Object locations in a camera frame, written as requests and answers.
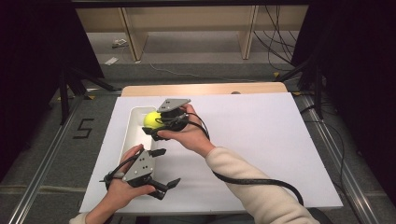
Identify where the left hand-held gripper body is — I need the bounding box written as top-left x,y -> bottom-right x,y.
121,149 -> 158,189

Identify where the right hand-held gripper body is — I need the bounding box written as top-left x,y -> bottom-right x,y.
156,98 -> 191,132

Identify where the yellow tennis ball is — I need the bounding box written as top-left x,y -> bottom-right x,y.
143,110 -> 164,130

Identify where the white plastic bin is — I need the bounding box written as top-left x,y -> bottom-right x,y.
120,105 -> 162,171

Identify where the person's left hand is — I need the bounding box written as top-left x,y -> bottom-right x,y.
106,143 -> 157,211

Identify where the person's right hand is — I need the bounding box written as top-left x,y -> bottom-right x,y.
157,103 -> 217,159

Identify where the small white floor device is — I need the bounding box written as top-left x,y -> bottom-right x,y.
111,37 -> 130,49

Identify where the light wooden desk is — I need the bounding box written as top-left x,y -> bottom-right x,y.
75,4 -> 310,63

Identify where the black tripod stand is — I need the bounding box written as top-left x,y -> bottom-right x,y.
273,55 -> 325,121
56,65 -> 123,126

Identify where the white foam board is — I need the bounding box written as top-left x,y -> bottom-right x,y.
78,91 -> 344,216

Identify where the black curtain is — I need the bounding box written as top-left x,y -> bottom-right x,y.
0,0 -> 106,183
290,0 -> 396,199

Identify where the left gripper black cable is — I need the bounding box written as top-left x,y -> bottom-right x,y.
98,151 -> 144,187

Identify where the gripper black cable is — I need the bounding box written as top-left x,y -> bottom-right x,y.
181,112 -> 305,207
98,151 -> 144,187

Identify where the thin white floor cable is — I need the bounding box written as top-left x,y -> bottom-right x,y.
148,63 -> 260,84

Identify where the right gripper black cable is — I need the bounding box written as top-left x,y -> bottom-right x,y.
181,112 -> 305,207

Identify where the aluminium floor rail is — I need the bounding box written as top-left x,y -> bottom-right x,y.
6,92 -> 92,224
293,92 -> 383,224

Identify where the hanging black cable bundle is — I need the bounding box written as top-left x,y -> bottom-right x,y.
252,4 -> 301,73

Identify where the thin black floor cable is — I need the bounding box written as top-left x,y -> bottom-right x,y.
302,105 -> 363,224

